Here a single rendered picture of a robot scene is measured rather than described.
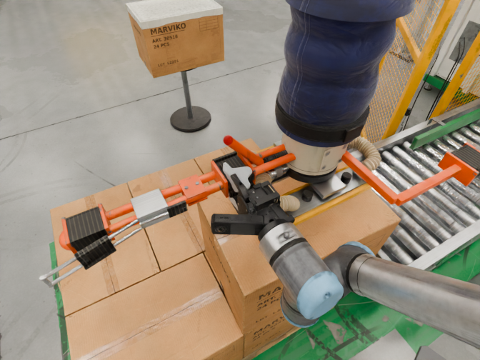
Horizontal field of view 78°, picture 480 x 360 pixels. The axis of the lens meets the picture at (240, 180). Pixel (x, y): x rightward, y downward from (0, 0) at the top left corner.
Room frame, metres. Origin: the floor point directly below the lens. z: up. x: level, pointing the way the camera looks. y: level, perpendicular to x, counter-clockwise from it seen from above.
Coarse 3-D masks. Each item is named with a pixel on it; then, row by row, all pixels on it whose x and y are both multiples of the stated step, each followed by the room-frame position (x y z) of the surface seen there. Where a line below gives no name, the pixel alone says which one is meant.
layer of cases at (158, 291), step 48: (144, 192) 1.02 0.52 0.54; (144, 240) 0.73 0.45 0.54; (192, 240) 0.73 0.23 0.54; (96, 288) 0.50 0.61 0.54; (144, 288) 0.50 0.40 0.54; (192, 288) 0.50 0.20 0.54; (96, 336) 0.31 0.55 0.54; (144, 336) 0.31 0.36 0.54; (192, 336) 0.31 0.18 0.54; (240, 336) 0.31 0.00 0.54
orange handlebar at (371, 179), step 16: (272, 160) 0.55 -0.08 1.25; (288, 160) 0.56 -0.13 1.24; (352, 160) 0.55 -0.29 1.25; (192, 176) 0.49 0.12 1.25; (208, 176) 0.49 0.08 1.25; (368, 176) 0.49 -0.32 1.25; (432, 176) 0.49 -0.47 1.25; (448, 176) 0.49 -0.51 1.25; (176, 192) 0.45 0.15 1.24; (192, 192) 0.44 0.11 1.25; (208, 192) 0.45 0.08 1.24; (384, 192) 0.45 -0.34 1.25; (416, 192) 0.44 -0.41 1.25; (128, 208) 0.40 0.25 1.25; (112, 224) 0.35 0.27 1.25; (64, 240) 0.32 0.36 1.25
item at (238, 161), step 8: (232, 152) 0.56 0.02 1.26; (216, 160) 0.54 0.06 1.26; (224, 160) 0.54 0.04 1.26; (232, 160) 0.54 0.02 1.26; (240, 160) 0.54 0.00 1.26; (216, 168) 0.50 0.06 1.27; (216, 176) 0.50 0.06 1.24; (224, 176) 0.49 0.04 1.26; (224, 184) 0.46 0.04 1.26; (224, 192) 0.46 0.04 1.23; (232, 192) 0.46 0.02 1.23
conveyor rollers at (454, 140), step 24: (408, 144) 1.40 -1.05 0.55; (432, 144) 1.43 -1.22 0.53; (456, 144) 1.41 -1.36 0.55; (384, 168) 1.21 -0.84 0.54; (408, 168) 1.20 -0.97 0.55; (432, 168) 1.22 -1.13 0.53; (432, 192) 1.02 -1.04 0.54; (456, 192) 1.02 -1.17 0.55; (408, 216) 0.86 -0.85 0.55; (456, 216) 0.88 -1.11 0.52; (408, 240) 0.73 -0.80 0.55; (432, 240) 0.72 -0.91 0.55
